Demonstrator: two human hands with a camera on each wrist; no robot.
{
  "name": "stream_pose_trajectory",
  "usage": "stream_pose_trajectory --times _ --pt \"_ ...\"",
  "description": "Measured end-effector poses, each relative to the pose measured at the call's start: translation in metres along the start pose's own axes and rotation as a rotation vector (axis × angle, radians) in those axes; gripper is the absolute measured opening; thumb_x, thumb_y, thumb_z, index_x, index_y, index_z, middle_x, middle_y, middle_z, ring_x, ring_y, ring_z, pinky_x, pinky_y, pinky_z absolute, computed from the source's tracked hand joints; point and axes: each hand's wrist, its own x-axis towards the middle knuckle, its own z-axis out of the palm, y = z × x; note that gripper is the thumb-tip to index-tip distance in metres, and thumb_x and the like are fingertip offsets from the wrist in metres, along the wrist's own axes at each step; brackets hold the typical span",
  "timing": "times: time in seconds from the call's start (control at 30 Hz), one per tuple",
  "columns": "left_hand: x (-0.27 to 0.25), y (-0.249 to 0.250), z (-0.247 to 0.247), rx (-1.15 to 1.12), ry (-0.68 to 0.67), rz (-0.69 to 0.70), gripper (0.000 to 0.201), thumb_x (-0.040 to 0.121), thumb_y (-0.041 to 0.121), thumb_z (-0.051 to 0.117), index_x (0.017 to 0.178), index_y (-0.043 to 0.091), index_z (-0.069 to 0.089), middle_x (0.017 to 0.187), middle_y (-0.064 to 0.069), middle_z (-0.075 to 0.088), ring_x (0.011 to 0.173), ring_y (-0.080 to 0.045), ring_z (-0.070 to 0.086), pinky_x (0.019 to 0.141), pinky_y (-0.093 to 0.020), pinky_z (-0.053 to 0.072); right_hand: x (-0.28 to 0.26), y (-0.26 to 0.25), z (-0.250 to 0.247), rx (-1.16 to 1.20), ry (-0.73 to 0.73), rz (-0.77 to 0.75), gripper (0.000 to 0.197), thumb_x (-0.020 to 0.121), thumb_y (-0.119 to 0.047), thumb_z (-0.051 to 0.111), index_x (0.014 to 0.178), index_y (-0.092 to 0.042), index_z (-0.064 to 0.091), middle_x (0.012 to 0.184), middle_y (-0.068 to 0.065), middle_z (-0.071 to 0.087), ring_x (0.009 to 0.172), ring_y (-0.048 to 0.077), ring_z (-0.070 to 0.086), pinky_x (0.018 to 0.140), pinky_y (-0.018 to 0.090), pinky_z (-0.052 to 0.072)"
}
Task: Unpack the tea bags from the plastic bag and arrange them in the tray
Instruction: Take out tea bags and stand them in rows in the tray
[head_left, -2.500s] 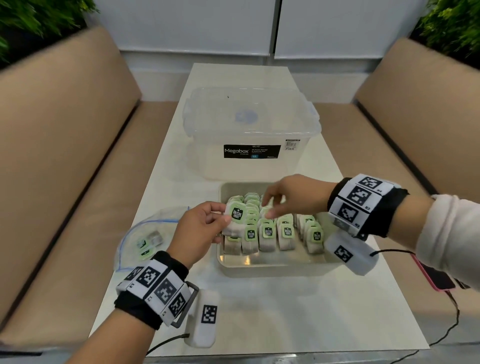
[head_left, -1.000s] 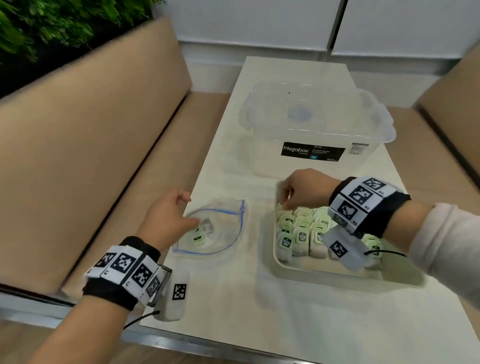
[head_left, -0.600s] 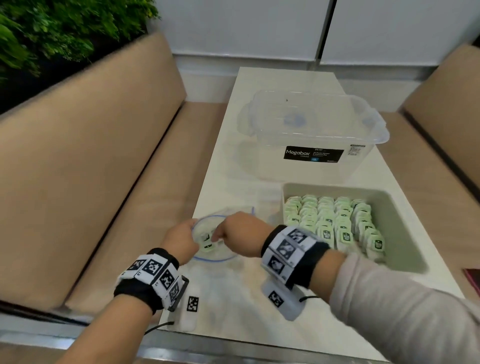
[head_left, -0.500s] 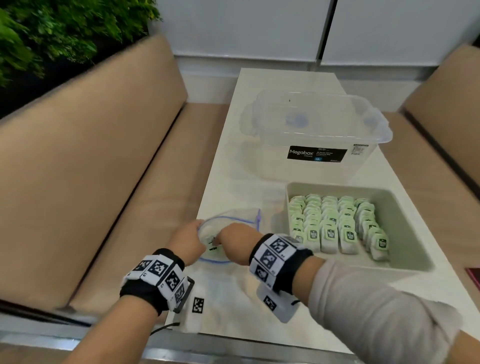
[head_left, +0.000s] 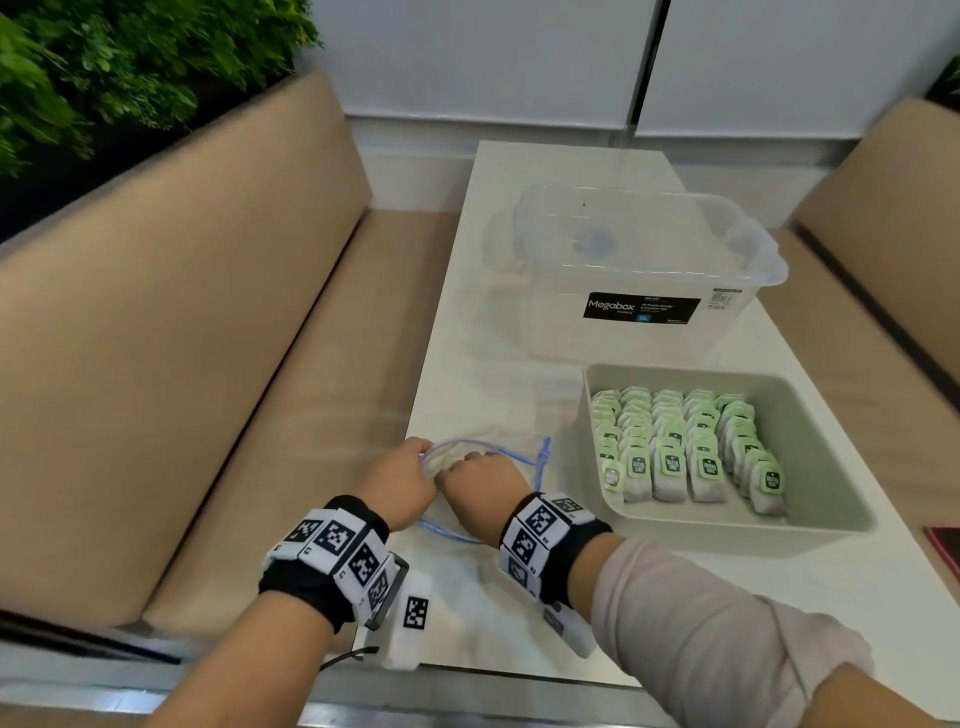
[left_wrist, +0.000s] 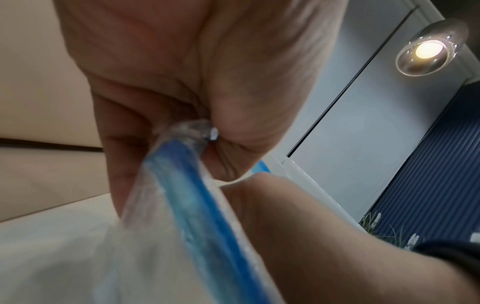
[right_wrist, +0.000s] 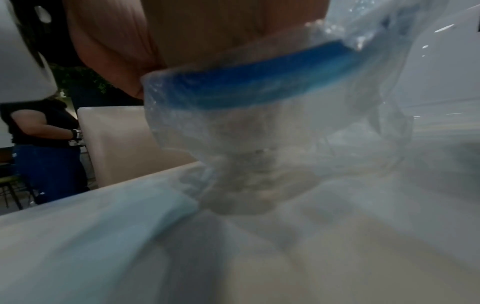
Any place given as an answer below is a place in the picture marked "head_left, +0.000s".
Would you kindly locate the person's left hand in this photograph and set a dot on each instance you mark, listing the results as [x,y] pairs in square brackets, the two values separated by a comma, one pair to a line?
[390,487]

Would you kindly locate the person's right hand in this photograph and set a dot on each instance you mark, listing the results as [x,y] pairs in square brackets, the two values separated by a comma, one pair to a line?
[487,495]

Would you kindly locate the person's right fingers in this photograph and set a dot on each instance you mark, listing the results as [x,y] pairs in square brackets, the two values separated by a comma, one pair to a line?
[461,469]

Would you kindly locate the person's left fingers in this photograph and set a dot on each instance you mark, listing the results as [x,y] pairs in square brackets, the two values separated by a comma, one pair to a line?
[421,454]

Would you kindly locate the clear zip bag blue seal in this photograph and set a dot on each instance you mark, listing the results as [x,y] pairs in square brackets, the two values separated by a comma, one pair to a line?
[517,457]

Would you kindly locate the person's right forearm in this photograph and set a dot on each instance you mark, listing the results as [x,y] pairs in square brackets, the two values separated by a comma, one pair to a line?
[712,645]

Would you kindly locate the person's left forearm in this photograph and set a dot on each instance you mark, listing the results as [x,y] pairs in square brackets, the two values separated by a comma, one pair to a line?
[247,660]

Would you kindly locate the black wristband with marker tags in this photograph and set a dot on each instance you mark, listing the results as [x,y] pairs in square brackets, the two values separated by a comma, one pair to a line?
[337,551]
[536,536]

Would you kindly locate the rows of green-label tea bags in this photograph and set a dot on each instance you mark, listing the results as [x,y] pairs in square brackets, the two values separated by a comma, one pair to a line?
[675,450]

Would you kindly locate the tan upholstered bench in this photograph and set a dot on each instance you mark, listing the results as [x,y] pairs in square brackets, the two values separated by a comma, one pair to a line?
[172,360]
[892,247]

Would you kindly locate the clear plastic storage box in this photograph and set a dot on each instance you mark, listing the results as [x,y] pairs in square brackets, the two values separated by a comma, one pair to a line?
[637,255]

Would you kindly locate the grey plastic tray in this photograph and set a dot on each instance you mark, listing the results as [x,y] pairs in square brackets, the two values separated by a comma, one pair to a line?
[817,480]

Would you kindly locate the flat red object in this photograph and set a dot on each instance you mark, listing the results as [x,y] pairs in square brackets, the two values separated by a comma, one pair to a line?
[946,551]

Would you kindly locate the green leafy plant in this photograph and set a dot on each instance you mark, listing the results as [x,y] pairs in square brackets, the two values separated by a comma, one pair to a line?
[97,67]

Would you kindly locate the white wrist camera unit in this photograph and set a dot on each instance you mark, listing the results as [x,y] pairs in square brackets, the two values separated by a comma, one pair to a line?
[405,626]
[571,634]

